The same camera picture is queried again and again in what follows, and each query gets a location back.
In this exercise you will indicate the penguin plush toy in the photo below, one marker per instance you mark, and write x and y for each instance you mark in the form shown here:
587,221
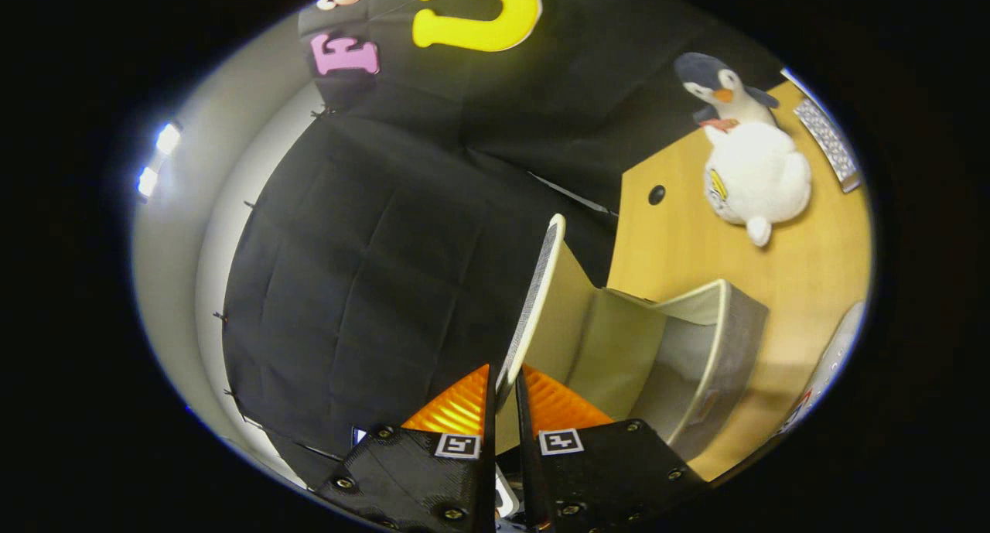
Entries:
754,169

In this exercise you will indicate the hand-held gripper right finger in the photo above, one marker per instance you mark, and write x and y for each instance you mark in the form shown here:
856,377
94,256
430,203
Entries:
603,471

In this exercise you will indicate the grey patterned book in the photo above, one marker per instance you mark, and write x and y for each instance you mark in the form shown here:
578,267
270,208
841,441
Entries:
827,142

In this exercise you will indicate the small ceiling light panel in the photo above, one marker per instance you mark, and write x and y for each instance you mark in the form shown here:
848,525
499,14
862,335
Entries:
167,138

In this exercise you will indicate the grey fabric storage box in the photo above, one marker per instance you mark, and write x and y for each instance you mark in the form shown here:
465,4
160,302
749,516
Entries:
619,347

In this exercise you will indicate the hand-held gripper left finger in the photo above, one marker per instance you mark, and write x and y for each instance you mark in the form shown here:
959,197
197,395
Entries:
410,479

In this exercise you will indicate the large bright ceiling light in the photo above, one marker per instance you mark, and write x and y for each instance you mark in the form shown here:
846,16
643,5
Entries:
147,181

